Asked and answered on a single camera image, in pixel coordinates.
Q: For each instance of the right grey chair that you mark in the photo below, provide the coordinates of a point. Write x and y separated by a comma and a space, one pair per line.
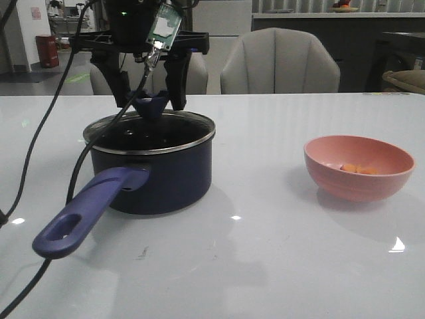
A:
279, 61

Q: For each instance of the dark grey counter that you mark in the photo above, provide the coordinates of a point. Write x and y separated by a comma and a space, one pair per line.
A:
349, 37

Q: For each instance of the white pillar cabinet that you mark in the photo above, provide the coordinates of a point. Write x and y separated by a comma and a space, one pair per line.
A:
224, 21

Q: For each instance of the glass lid blue knob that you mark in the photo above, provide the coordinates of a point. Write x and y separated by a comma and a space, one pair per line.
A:
134, 134

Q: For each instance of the left grey chair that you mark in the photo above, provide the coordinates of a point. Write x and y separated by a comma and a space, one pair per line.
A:
197, 76

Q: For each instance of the grey chair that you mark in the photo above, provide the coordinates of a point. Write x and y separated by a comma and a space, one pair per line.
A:
279, 61
197, 76

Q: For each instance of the red bin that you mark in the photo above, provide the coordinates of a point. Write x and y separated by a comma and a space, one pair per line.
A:
47, 51

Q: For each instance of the fruit plate on counter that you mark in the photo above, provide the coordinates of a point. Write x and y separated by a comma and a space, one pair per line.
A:
343, 6

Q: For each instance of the pink bowl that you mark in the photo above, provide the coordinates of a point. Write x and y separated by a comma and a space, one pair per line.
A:
325, 155

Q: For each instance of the green circuit board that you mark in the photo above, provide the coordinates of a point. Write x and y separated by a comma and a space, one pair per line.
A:
164, 29

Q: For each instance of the orange ham pieces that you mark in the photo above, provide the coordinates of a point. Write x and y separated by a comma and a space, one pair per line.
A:
355, 168

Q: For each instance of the beige cushion seat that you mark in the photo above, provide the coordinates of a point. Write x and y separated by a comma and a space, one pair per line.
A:
406, 80

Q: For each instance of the dark blue saucepan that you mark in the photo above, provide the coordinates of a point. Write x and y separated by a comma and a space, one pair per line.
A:
141, 185

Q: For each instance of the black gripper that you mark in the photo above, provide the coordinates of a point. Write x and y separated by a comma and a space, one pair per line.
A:
128, 25

